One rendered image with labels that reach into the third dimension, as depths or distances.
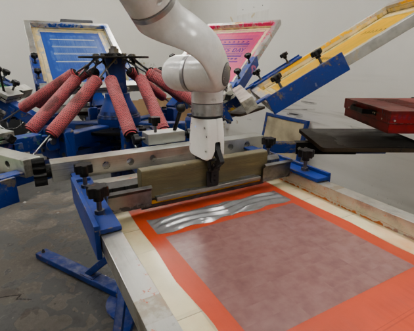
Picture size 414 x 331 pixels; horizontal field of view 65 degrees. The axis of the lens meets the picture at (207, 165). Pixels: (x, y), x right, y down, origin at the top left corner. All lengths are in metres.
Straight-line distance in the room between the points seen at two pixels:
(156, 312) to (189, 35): 0.43
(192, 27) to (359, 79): 2.45
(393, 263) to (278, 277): 0.21
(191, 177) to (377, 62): 2.28
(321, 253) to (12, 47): 4.49
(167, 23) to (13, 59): 4.26
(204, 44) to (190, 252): 0.37
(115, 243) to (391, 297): 0.44
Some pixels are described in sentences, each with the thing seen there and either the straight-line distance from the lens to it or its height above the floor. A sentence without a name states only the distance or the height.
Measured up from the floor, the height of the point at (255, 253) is 0.96.
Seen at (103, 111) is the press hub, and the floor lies 1.07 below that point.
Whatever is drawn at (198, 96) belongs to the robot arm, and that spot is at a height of 1.21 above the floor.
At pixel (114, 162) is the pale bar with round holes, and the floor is 1.02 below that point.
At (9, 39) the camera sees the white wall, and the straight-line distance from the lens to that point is 4.81.
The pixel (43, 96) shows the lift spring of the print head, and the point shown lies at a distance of 1.60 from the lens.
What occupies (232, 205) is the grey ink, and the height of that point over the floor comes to 0.96.
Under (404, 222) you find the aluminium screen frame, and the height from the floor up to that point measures 0.98.
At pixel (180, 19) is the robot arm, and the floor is 1.36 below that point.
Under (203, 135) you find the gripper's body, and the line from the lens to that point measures 0.76.
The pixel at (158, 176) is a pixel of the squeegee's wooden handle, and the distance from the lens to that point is 0.76.
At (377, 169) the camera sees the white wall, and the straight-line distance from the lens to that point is 2.93.
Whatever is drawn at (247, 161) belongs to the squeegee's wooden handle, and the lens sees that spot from 0.87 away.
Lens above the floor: 1.29
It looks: 18 degrees down
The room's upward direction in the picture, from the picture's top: straight up
